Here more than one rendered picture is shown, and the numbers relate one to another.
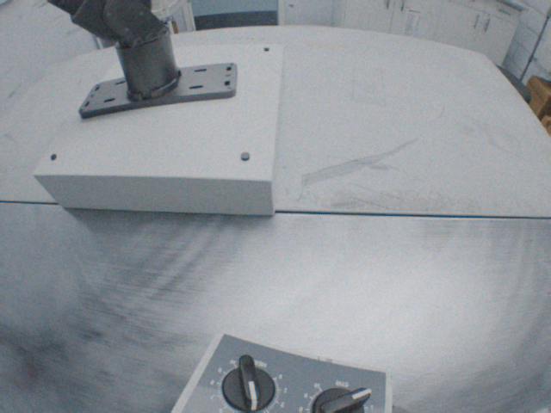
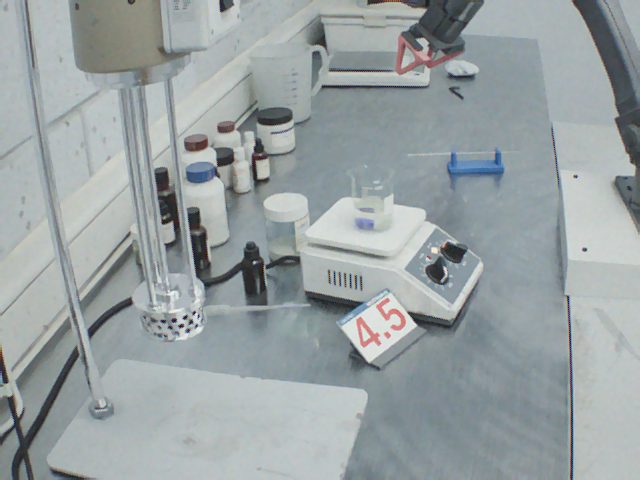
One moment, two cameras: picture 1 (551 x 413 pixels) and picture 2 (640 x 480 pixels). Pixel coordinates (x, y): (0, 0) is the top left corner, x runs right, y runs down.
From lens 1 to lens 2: 91 cm
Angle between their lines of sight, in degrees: 72
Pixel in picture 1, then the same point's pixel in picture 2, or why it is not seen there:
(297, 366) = (462, 275)
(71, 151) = (581, 184)
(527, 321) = (456, 421)
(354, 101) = not seen: outside the picture
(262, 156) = (586, 256)
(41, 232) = (535, 201)
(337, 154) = (626, 326)
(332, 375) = (455, 284)
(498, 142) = not seen: outside the picture
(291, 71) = not seen: outside the picture
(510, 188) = (612, 452)
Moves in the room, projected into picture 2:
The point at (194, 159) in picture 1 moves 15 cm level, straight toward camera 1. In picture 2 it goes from (579, 233) to (483, 252)
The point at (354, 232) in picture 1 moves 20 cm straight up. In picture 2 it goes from (553, 327) to (568, 174)
